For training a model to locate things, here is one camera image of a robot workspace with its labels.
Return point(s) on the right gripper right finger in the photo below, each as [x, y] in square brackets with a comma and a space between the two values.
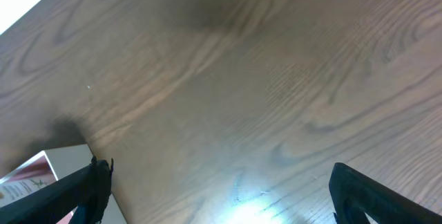
[357, 197]

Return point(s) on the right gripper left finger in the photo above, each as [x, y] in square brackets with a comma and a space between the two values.
[86, 192]

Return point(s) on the white box with pink interior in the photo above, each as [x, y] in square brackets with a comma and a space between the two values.
[58, 163]

